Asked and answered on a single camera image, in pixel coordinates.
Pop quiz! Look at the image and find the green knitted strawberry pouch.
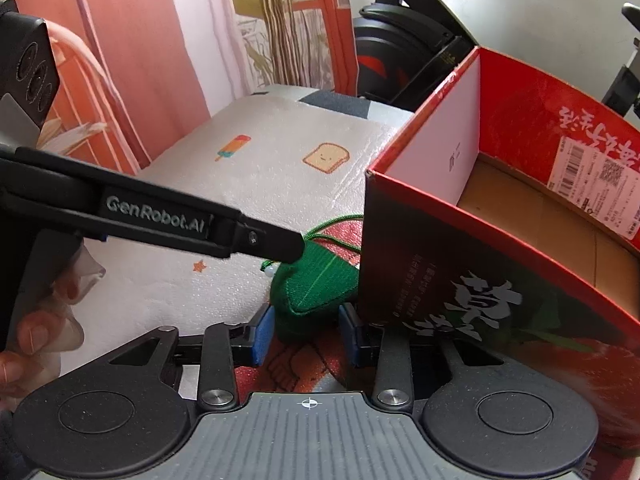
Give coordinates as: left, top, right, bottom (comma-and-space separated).
260, 214, 363, 340

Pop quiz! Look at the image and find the left hand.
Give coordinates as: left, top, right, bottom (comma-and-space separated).
1, 248, 105, 411

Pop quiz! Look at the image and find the printed white table mat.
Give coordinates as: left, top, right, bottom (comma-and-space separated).
29, 84, 417, 406

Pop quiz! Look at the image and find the pink orange printed curtain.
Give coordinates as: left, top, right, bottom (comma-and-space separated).
15, 0, 358, 174

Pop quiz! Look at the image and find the red strawberry cardboard box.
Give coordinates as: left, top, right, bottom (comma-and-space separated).
359, 48, 639, 479

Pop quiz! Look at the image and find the black exercise bike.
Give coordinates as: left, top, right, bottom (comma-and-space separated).
354, 0, 639, 116

